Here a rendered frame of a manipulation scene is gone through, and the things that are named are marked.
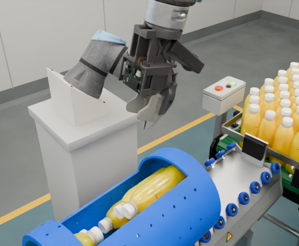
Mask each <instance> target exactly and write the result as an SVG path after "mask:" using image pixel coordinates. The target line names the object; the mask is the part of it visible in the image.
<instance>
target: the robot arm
mask: <svg viewBox="0 0 299 246"><path fill-rule="evenodd" d="M202 1H203V0H147V1H146V6H145V11H144V16H143V19H144V23H143V24H135V25H134V31H133V36H132V41H131V46H130V48H128V47H126V41H124V40H123V39H120V38H119V37H117V36H114V35H112V34H110V33H108V32H105V31H102V30H99V31H97V32H96V33H95V35H94V36H93V38H92V39H91V41H90V42H89V44H88V46H87V48H86V50H85V51H84V53H83V55H82V57H81V58H80V60H79V62H78V63H77V64H76V65H75V66H74V67H72V68H71V69H70V70H69V71H68V72H67V73H66V74H65V76H64V77H63V79H64V80H65V81H67V82H68V83H69V84H71V85H72V86H74V87H75V88H77V89H78V90H80V91H82V92H84V93H85V94H87V95H89V96H91V97H93V98H96V99H99V98H100V96H101V94H102V90H103V86H104V81H105V78H106V77H107V75H108V73H110V74H112V75H114V76H115V77H117V78H118V79H119V81H123V83H124V84H125V85H127V86H128V87H130V88H131V89H132V90H134V91H135V92H137V95H136V97H135V98H133V99H132V100H130V101H129V102H128V103H127V105H126V110H127V111H128V112H131V113H137V119H138V120H141V123H142V127H143V129H145V130H148V129H150V128H151V127H153V126H154V125H155V124H156V123H157V122H158V121H159V120H160V118H161V117H162V116H163V115H164V114H165V113H166V112H167V110H168V109H169V107H170V106H171V104H172V103H173V101H174V98H175V94H176V88H177V85H178V84H177V83H176V82H177V74H178V71H177V64H175V61H177V62H178V63H179V64H181V66H182V68H183V69H184V70H186V71H193V72H195V73H197V74H199V73H200V72H201V70H202V69H203V67H204V63H203V62H202V61H201V60H200V59H199V58H198V56H197V55H196V54H194V53H192V52H191V51H190V50H188V49H187V48H186V47H185V46H184V45H183V44H181V43H180V42H179V41H178V40H179V39H181V37H182V33H183V29H184V28H185V24H186V20H187V16H188V12H189V8H190V7H191V6H193V5H195V3H196V2H199V3H201V2H202ZM158 92H160V93H158Z"/></svg>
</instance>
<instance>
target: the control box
mask: <svg viewBox="0 0 299 246"><path fill-rule="evenodd" d="M231 82H235V85H231V84H230V83H231ZM221 83H222V84H221ZM227 84H230V85H231V87H226V85H227ZM218 85H219V86H222V87H223V89H222V90H216V89H215V86H218ZM245 85H246V82H244V81H241V80H238V79H236V78H233V77H230V76H227V77H225V78H224V79H222V80H220V81H218V82H217V83H215V84H213V85H211V86H209V87H208V88H206V89H204V90H203V100H202V108H203V109H205V110H207V111H209V112H211V113H214V114H216V115H218V116H220V115H221V114H223V113H224V112H226V111H227V110H229V109H230V108H232V107H233V106H235V105H236V104H238V103H240V102H241V101H243V97H244V91H245Z"/></svg>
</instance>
